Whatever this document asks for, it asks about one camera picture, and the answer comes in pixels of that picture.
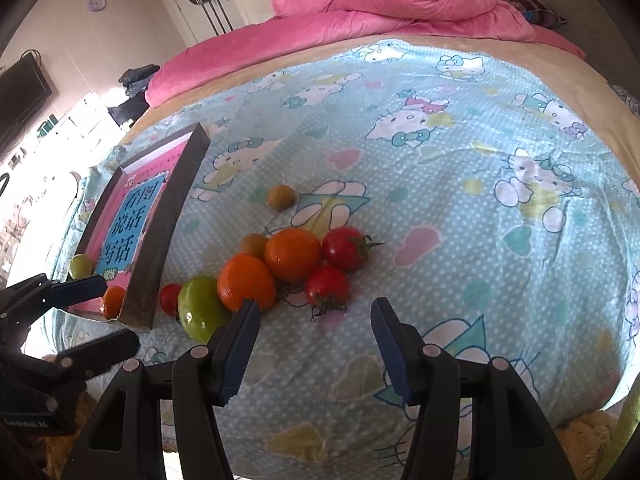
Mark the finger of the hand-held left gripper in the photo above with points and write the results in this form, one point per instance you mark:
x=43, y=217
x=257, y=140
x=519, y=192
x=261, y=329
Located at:
x=105, y=347
x=80, y=287

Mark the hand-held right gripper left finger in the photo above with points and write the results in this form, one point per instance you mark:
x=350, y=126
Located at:
x=239, y=347

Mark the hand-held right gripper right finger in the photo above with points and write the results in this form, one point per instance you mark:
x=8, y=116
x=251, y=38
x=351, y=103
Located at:
x=392, y=352

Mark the small green fruit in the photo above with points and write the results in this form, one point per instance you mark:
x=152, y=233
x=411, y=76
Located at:
x=80, y=266

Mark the orange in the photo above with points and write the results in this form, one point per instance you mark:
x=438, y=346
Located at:
x=113, y=304
x=292, y=254
x=246, y=280

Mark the large green fruit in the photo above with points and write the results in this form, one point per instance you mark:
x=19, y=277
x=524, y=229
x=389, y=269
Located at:
x=200, y=307

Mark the small red tomato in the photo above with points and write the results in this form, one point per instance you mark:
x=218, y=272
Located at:
x=170, y=299

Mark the red tomato with stem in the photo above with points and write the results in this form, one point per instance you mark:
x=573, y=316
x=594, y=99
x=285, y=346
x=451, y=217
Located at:
x=342, y=249
x=327, y=285

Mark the brown kiwi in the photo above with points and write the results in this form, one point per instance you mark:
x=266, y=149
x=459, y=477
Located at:
x=281, y=197
x=254, y=245

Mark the grey shallow cardboard box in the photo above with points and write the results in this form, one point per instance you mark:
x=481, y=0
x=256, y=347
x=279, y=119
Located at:
x=165, y=220

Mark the pink and blue book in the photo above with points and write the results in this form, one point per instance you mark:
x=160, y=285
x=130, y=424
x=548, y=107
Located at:
x=130, y=220

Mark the blue printed cat blanket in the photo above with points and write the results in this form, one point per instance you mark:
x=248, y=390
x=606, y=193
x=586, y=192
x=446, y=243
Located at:
x=425, y=210

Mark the white cabinet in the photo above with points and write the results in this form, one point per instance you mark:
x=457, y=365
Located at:
x=85, y=120

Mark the black television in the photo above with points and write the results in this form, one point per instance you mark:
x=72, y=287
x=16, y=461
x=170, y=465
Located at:
x=22, y=95

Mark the pile of dark clothes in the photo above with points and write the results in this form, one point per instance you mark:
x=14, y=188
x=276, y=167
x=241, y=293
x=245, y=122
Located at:
x=135, y=90

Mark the tan fluffy rug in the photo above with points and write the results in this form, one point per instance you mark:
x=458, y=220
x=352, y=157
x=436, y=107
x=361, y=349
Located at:
x=585, y=435

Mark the yellow green cloth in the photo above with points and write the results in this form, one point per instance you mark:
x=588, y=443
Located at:
x=630, y=420

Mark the beige bed sheet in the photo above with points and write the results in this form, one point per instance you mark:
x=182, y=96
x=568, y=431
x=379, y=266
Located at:
x=575, y=90

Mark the pink quilt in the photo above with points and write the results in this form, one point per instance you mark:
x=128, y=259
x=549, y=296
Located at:
x=350, y=10

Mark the grey patterned cloth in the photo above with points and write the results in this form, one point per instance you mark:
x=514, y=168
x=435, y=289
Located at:
x=627, y=97

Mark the dark patterned pillow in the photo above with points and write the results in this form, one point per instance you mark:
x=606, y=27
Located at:
x=535, y=10

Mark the grey headboard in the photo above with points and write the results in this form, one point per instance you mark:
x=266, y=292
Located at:
x=590, y=25

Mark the round purple wall clock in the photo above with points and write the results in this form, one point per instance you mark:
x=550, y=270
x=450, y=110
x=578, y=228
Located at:
x=96, y=3

